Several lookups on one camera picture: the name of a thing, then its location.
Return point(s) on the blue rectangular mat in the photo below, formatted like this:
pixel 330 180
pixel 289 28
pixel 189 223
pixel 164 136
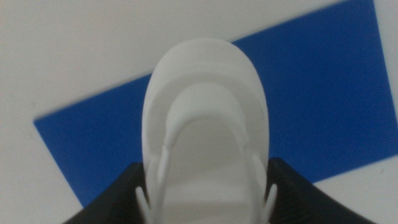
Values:
pixel 317 93

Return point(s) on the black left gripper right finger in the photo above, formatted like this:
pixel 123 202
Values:
pixel 304 202

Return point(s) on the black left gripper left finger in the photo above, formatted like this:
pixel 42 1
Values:
pixel 118 199

